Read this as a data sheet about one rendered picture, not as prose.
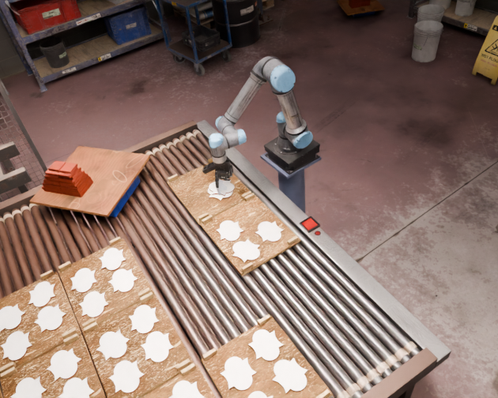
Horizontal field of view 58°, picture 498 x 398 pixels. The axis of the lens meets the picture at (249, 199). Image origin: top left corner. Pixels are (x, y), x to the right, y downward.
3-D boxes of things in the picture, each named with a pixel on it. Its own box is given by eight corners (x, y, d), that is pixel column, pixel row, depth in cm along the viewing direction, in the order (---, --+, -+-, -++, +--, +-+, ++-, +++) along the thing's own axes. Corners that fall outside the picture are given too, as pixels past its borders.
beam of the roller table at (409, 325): (205, 126, 317) (205, 119, 312) (448, 358, 183) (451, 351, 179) (195, 131, 314) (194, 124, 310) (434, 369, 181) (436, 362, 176)
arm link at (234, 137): (237, 122, 239) (218, 129, 237) (247, 133, 232) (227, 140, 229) (239, 133, 245) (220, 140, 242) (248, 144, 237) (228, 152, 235)
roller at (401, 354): (192, 136, 307) (190, 130, 303) (412, 362, 182) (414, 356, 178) (186, 139, 305) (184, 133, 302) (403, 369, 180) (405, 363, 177)
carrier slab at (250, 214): (255, 197, 252) (254, 194, 251) (300, 241, 226) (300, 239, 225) (200, 226, 240) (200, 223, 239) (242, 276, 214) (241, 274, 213)
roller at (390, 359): (185, 139, 305) (184, 133, 302) (403, 369, 180) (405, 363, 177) (179, 141, 303) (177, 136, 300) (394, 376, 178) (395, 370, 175)
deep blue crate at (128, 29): (141, 24, 634) (134, -3, 609) (152, 33, 608) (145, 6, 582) (107, 36, 618) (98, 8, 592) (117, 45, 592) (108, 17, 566)
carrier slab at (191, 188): (218, 159, 278) (218, 158, 277) (254, 197, 252) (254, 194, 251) (167, 183, 267) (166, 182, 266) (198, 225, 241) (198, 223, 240)
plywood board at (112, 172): (80, 148, 285) (78, 145, 283) (150, 157, 270) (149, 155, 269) (30, 203, 252) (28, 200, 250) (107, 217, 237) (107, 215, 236)
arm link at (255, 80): (260, 44, 229) (209, 123, 245) (270, 53, 222) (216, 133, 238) (276, 54, 237) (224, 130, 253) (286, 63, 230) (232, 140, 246)
